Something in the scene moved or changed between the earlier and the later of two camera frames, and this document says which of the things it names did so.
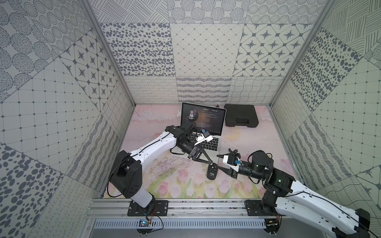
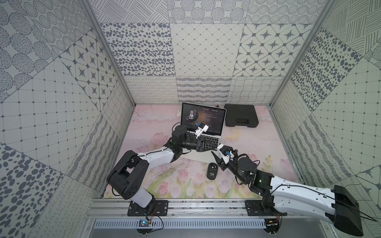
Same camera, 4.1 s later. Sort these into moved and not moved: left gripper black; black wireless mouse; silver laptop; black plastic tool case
Moved: left gripper black
Not moved: black plastic tool case; silver laptop; black wireless mouse
